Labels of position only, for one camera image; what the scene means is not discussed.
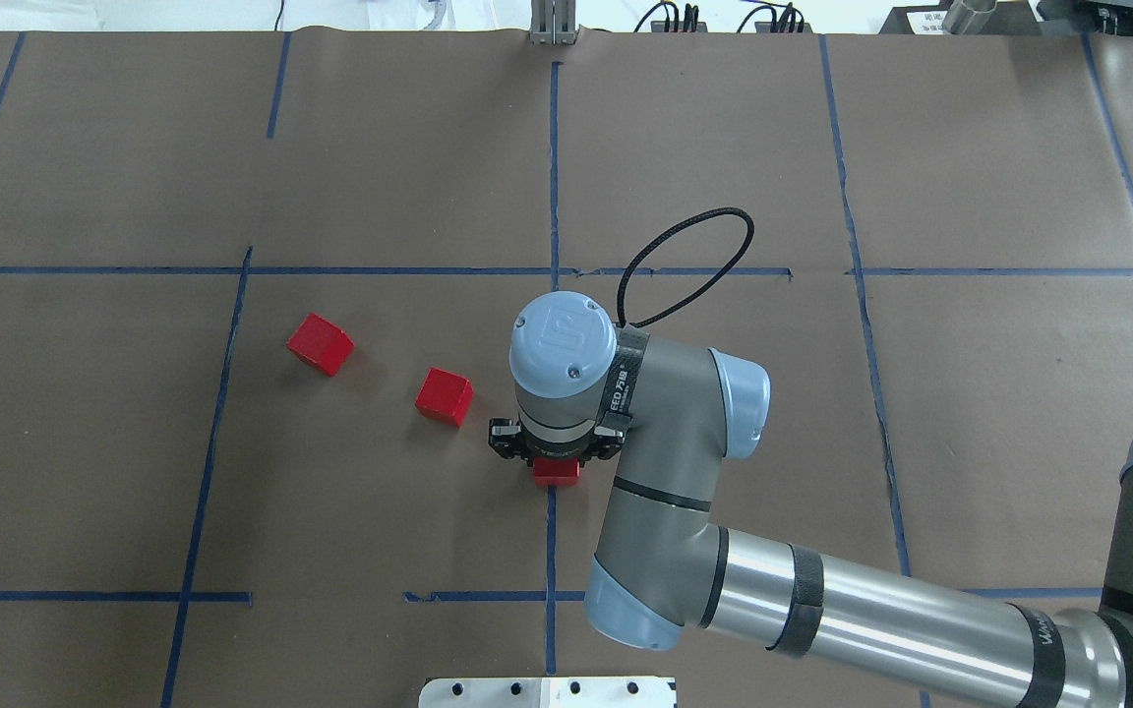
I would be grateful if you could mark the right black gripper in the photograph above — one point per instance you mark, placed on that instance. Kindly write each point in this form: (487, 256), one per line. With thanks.
(506, 440)

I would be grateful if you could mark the red cube block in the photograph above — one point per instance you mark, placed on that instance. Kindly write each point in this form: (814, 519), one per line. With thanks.
(445, 397)
(556, 472)
(321, 344)

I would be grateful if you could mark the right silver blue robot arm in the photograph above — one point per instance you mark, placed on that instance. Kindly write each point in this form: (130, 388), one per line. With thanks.
(960, 517)

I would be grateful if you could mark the silver metal cup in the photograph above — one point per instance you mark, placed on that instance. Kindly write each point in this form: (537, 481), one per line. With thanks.
(967, 17)

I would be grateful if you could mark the white camera stand pole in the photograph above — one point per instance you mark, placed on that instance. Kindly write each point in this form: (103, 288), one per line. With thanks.
(587, 691)

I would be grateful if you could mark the aluminium frame post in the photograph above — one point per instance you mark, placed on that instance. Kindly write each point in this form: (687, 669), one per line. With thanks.
(553, 22)

